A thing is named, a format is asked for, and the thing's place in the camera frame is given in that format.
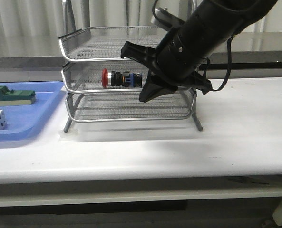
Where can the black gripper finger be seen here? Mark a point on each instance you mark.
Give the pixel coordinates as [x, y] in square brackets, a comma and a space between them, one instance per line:
[155, 87]

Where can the blue plastic tray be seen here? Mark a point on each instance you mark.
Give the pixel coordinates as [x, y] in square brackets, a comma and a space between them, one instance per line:
[24, 121]

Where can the mesh tray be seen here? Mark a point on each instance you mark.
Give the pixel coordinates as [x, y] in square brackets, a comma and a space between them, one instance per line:
[85, 77]
[125, 106]
[105, 43]

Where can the green and beige terminal block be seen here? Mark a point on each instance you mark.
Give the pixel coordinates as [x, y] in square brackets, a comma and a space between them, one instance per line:
[16, 97]

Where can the grey metal rack frame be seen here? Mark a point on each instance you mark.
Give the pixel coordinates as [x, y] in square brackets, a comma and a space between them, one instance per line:
[69, 27]

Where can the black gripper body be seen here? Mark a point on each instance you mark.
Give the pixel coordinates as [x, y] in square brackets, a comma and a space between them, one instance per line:
[164, 62]

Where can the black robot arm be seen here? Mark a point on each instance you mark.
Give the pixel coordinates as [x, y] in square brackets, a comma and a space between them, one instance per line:
[187, 44]

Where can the grey counter shelf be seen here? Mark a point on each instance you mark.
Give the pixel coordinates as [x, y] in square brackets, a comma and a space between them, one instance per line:
[249, 51]

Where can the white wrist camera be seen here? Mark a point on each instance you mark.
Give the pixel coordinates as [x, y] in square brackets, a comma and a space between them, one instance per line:
[165, 20]

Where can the red emergency stop button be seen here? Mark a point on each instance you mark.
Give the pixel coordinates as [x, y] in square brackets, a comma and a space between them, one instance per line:
[125, 79]

